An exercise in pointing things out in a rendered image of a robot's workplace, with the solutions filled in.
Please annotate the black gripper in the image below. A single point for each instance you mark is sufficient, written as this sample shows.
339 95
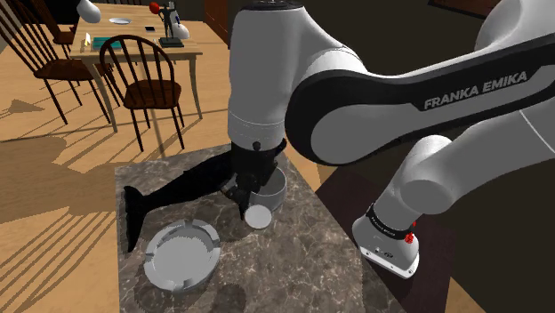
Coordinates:
253 162

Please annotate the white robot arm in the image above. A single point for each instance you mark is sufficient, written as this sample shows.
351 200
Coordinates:
269 65

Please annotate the white round disc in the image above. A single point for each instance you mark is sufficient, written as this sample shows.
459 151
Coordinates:
258 216

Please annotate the grey bowl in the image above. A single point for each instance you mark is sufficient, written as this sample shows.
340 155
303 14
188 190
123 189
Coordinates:
273 195

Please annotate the grey round ashtray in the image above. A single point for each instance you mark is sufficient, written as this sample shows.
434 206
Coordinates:
182 258

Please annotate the marble top table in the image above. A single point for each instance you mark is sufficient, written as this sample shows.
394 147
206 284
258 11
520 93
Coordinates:
295 260

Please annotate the dark wooden spindle chair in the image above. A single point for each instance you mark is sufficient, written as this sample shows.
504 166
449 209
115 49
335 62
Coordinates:
152 93
60 69
65 38

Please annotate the wooden dining table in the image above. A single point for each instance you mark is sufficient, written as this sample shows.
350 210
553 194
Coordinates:
130 32

